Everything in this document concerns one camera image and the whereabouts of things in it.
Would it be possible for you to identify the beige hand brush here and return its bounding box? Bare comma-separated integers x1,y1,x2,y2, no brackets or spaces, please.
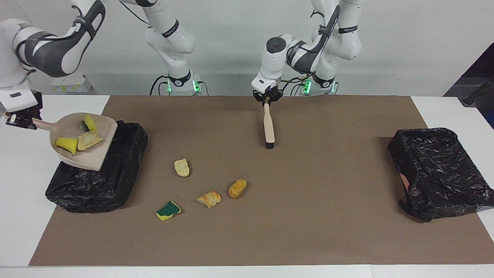
263,101,276,150

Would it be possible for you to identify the yellow sponge wedge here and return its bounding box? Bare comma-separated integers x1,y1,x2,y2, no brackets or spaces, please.
55,137,79,156

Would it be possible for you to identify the notched yellow sponge piece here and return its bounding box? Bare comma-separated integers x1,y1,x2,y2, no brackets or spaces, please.
80,114,98,133

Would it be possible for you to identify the pale striped croissant piece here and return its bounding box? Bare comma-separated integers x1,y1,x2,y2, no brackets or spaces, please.
77,131,105,151

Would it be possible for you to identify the beige plastic dustpan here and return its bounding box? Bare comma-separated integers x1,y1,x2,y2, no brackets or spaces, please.
32,112,118,171

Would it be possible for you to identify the brown bread roll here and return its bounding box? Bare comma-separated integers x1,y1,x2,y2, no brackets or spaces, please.
228,178,247,199

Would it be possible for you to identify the pale bread chunk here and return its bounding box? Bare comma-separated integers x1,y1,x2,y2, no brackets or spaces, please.
174,158,190,178

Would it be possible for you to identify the orange white croissant piece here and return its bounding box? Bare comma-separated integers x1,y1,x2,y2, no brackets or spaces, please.
196,191,222,209

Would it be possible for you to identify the green yellow sponge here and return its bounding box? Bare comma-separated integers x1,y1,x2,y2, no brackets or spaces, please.
156,201,182,221

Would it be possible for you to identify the black trash bag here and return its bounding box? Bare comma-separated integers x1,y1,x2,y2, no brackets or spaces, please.
45,120,148,214
387,127,494,223

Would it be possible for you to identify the white cardboard box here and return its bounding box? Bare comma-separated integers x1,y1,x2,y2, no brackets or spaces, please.
51,75,93,93

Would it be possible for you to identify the brown table mat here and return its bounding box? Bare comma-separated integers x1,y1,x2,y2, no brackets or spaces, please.
29,96,494,267

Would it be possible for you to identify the black stand leg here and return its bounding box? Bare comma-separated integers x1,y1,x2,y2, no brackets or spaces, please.
458,75,494,107

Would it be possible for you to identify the dark panel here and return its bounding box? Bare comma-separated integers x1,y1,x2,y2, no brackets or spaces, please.
443,42,494,130

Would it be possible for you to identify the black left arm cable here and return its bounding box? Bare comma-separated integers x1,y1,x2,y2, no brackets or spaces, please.
280,8,342,95

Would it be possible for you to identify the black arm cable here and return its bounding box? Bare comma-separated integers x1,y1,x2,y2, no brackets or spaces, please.
71,0,152,39
280,8,342,95

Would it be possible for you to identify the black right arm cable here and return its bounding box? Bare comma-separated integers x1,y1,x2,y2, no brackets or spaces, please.
71,0,152,39

